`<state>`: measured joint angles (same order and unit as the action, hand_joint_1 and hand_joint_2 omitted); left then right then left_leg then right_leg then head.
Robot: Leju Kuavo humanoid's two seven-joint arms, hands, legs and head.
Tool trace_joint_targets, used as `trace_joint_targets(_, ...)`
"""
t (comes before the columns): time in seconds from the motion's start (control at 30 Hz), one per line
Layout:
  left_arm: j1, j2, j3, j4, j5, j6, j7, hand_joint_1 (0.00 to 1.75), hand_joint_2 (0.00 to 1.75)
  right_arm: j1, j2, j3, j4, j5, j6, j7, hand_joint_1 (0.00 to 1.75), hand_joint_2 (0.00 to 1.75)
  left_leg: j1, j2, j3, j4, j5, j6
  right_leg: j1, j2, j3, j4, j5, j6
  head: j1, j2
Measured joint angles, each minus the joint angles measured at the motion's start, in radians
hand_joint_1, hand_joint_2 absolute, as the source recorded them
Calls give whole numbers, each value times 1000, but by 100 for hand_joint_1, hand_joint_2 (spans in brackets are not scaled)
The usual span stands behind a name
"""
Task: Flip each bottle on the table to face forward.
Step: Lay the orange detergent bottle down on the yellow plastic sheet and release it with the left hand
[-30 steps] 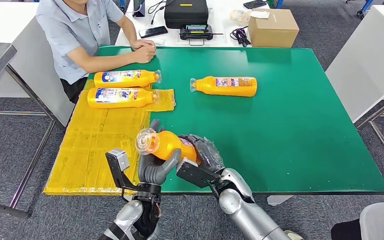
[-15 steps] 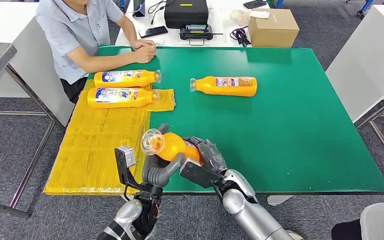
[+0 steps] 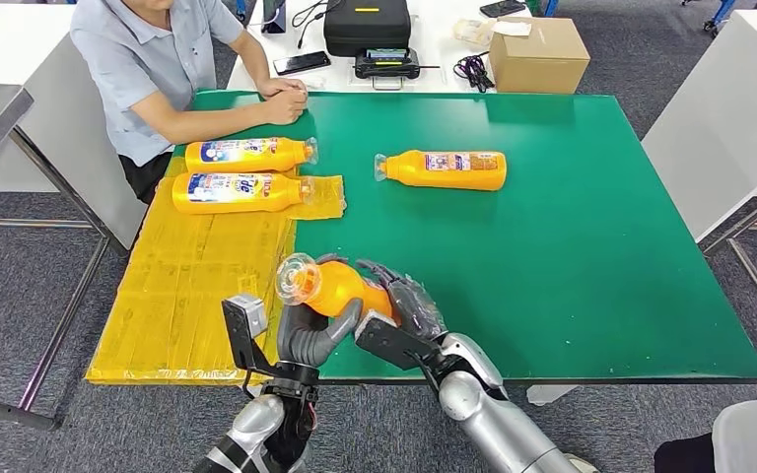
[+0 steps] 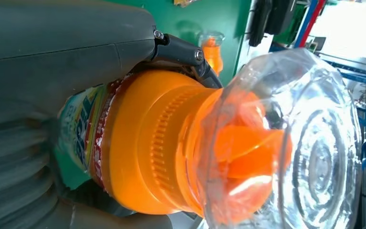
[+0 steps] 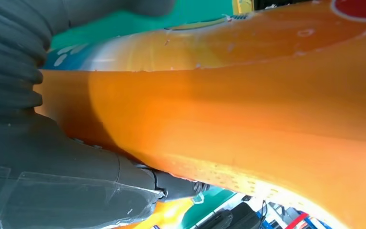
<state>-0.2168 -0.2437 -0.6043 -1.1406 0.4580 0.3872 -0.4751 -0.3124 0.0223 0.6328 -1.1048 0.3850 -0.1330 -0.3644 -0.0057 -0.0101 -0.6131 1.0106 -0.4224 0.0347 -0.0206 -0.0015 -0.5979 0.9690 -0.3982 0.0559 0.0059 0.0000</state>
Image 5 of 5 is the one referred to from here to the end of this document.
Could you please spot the black carrying case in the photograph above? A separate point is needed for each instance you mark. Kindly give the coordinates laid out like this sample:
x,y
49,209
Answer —
x,y
246,218

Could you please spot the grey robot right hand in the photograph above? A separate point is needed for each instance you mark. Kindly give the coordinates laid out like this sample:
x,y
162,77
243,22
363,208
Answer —
x,y
60,189

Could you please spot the red metal bar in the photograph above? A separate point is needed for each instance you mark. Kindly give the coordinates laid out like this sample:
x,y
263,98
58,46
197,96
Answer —
x,y
296,221

